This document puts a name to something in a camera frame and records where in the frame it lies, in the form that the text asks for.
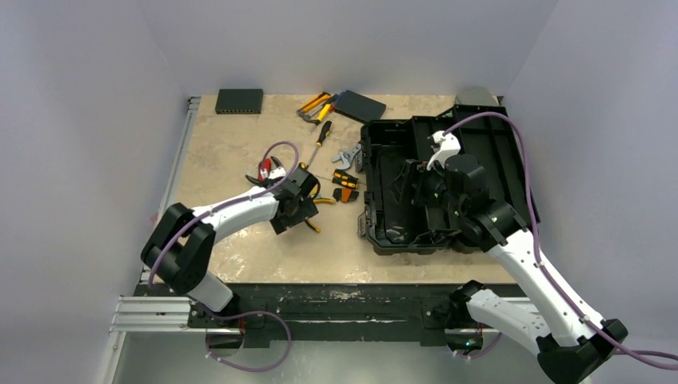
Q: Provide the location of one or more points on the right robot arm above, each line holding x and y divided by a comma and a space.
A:
568, 337

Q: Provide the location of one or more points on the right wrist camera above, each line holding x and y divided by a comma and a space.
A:
447, 146

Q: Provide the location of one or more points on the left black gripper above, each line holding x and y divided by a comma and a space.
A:
281, 224

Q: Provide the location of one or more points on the aluminium frame rail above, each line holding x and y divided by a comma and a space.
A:
319, 312

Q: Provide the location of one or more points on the orange hex key holder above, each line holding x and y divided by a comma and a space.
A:
345, 195

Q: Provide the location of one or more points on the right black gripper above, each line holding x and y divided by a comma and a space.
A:
430, 190

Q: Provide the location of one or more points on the yellow handled pliers top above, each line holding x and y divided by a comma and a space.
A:
305, 110

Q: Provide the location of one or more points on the black tool box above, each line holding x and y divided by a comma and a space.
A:
483, 131

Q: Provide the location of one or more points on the grey plastic case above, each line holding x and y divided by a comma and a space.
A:
476, 96

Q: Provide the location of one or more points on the black network switch box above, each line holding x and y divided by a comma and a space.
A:
239, 101

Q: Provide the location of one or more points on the yellow black screwdriver right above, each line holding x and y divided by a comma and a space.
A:
344, 179

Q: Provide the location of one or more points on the black flat tray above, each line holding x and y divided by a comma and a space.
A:
359, 107

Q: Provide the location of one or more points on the adjustable wrench red handle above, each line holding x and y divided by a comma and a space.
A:
346, 158

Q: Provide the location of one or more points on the red handled cutter pliers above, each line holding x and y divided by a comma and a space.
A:
264, 167

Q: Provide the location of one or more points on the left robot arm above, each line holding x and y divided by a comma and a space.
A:
179, 249

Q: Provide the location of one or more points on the yellow handled long pliers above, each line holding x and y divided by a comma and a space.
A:
315, 195

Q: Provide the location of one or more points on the yellow black long screwdriver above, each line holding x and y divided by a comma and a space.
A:
324, 132

